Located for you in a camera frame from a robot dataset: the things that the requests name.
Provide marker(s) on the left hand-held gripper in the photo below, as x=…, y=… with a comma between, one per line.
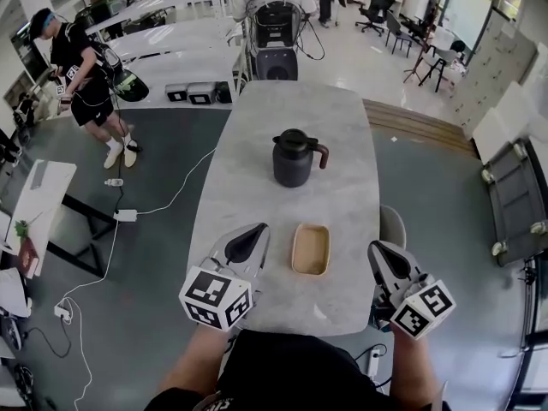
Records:
x=205, y=293

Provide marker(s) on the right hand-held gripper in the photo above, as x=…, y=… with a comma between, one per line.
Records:
x=424, y=311

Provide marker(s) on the beige rectangular tray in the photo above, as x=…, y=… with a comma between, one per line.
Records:
x=311, y=251

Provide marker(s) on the person's left forearm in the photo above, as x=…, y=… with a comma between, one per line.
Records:
x=197, y=358

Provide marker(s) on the person's right forearm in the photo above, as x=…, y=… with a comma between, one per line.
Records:
x=413, y=366

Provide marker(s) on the light grey chair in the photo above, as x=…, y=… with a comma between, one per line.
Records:
x=394, y=229

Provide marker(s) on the white power strip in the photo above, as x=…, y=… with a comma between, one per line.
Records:
x=125, y=215
x=374, y=362
x=63, y=311

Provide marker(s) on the grey marble table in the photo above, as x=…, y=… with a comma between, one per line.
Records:
x=334, y=212

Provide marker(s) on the black thermal jug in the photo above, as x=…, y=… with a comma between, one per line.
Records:
x=293, y=161

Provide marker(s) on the person's black clothing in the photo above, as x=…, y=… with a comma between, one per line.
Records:
x=291, y=366

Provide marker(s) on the grey platform cart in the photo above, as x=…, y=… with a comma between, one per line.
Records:
x=518, y=204

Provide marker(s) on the clear water bottle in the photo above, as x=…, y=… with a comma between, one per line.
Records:
x=114, y=182

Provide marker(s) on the wooden step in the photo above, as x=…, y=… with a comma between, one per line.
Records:
x=419, y=122

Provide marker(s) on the black storage box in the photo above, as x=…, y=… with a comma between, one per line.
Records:
x=223, y=92

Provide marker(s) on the grey storage box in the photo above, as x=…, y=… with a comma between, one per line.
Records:
x=176, y=93
x=201, y=94

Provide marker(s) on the white foam panels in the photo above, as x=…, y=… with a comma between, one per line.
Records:
x=501, y=126

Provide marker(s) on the dark grey chair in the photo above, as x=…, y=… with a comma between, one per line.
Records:
x=276, y=64

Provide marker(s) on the white desk black legs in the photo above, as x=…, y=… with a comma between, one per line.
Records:
x=43, y=204

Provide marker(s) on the black green bag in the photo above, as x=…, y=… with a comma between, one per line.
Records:
x=130, y=86

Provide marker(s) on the red book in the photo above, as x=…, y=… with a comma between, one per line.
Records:
x=29, y=259

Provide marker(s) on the grey laptop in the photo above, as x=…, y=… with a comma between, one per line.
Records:
x=39, y=174

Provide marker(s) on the green plant sprig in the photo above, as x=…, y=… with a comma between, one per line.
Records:
x=21, y=228

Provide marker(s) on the white chair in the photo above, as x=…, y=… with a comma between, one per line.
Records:
x=441, y=56

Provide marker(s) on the grey lockers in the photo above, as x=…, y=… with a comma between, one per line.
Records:
x=492, y=67

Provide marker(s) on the white shelving unit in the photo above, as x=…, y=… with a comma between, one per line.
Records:
x=180, y=32

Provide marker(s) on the black backpack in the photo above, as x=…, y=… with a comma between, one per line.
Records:
x=276, y=24

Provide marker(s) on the dark tripod stand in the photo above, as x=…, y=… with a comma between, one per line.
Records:
x=428, y=37

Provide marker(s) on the grey side chair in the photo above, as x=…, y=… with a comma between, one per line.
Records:
x=396, y=30

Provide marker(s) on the black office chair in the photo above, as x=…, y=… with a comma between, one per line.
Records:
x=377, y=9

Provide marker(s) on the whiteboard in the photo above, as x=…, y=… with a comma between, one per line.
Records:
x=468, y=13

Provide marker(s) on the black camera tripod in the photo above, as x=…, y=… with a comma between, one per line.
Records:
x=528, y=306

